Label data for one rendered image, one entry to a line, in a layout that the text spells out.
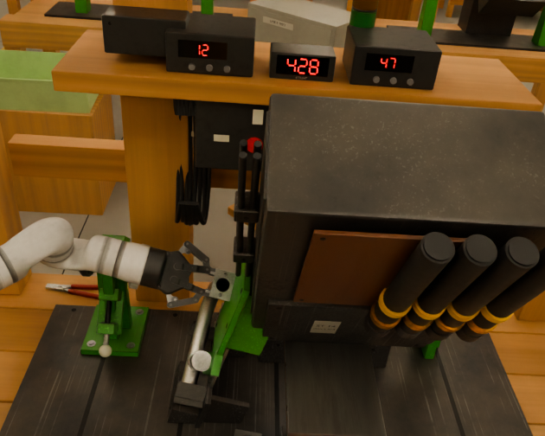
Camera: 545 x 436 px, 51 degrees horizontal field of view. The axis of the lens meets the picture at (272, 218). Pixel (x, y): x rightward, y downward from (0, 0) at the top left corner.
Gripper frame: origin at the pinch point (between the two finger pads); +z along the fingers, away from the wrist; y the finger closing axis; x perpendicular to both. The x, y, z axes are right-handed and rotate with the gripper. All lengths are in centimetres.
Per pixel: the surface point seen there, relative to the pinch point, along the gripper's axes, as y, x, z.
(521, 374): -2, 14, 79
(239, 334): -8.2, -5.2, 5.7
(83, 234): 23, 217, -50
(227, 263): 25, 190, 27
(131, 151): 24.0, 13.8, -23.4
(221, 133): 27.9, -4.7, -6.9
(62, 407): -31.2, 19.5, -22.3
